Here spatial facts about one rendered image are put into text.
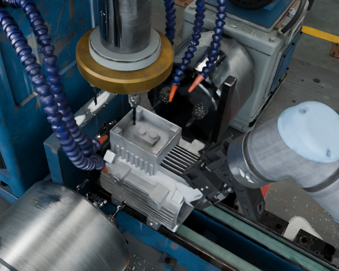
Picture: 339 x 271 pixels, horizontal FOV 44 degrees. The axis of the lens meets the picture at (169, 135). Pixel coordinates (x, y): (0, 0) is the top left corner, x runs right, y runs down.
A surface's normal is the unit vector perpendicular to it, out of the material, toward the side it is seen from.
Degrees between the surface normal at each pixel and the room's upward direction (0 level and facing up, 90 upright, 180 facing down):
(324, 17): 0
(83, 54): 0
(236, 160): 73
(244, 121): 90
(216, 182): 30
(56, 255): 24
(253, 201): 62
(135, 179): 0
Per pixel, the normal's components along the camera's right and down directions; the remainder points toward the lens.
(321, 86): 0.07, -0.65
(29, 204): -0.28, -0.77
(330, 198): -0.41, 0.62
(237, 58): 0.51, -0.32
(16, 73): 0.85, 0.44
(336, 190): -0.23, 0.47
